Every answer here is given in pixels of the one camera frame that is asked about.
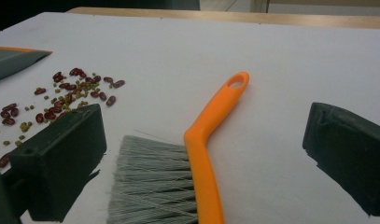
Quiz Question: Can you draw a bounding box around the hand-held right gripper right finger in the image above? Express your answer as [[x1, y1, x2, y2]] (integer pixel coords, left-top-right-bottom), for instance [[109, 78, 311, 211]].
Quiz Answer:
[[302, 102, 380, 217]]

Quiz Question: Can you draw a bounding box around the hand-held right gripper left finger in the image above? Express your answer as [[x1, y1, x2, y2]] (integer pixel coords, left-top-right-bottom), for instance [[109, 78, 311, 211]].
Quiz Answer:
[[8, 103, 107, 223]]

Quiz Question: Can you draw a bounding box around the pile of red and green beans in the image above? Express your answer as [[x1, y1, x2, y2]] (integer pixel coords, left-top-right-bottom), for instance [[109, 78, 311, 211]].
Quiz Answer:
[[0, 67, 126, 169]]

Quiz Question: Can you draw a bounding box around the grey dustpan with orange edge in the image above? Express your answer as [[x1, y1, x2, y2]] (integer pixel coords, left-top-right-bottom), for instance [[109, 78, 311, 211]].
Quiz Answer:
[[0, 46, 53, 84]]

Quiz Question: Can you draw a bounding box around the orange brush with grey bristles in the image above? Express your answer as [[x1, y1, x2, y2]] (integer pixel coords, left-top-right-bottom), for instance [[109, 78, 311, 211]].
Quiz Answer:
[[106, 71, 251, 224]]

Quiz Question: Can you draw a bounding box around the white board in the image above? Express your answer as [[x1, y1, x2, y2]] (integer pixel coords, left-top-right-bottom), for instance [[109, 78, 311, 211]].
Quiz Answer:
[[0, 11, 380, 224]]

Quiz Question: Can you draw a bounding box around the wooden table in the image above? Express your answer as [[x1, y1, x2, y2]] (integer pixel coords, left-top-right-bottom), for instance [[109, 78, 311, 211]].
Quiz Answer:
[[65, 7, 380, 31]]

